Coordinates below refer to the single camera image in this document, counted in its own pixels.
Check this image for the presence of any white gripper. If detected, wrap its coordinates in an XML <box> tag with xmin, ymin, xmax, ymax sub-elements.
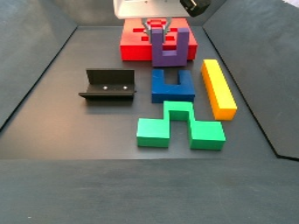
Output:
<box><xmin>113</xmin><ymin>0</ymin><xmax>188</xmax><ymax>44</ymax></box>

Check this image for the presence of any purple U-shaped block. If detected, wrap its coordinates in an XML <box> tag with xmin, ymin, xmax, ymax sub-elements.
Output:
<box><xmin>151</xmin><ymin>28</ymin><xmax>189</xmax><ymax>67</ymax></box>

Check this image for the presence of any red slotted board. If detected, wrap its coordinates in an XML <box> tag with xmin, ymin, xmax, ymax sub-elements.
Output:
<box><xmin>118</xmin><ymin>18</ymin><xmax>189</xmax><ymax>61</ymax></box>

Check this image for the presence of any blue U-shaped block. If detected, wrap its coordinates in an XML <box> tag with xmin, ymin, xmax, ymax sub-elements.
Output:
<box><xmin>152</xmin><ymin>69</ymin><xmax>195</xmax><ymax>103</ymax></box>

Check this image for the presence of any yellow long bar block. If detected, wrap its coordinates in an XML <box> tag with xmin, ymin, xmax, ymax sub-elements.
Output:
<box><xmin>200</xmin><ymin>59</ymin><xmax>237</xmax><ymax>121</ymax></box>

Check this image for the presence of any green zigzag block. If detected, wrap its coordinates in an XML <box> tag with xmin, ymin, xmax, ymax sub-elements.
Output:
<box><xmin>134</xmin><ymin>101</ymin><xmax>227</xmax><ymax>151</ymax></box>

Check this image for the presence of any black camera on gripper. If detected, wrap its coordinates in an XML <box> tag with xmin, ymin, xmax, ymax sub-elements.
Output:
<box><xmin>180</xmin><ymin>0</ymin><xmax>211</xmax><ymax>18</ymax></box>

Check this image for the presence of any black angled bracket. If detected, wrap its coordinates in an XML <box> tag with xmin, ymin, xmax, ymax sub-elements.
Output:
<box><xmin>78</xmin><ymin>68</ymin><xmax>136</xmax><ymax>101</ymax></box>

